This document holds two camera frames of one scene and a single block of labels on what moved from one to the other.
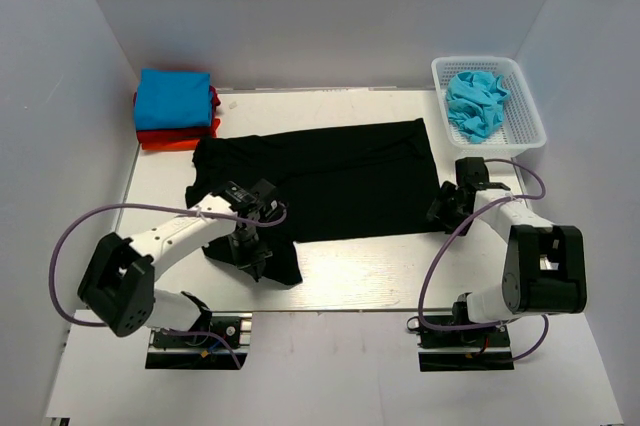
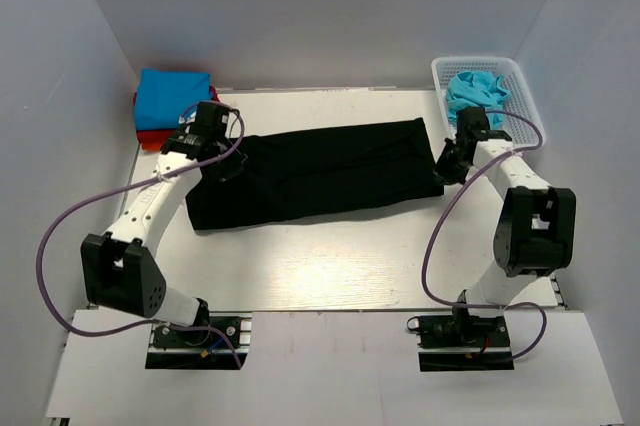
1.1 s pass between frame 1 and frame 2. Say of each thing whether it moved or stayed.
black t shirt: moved
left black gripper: moved
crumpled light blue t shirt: stayed
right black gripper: moved
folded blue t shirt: stayed
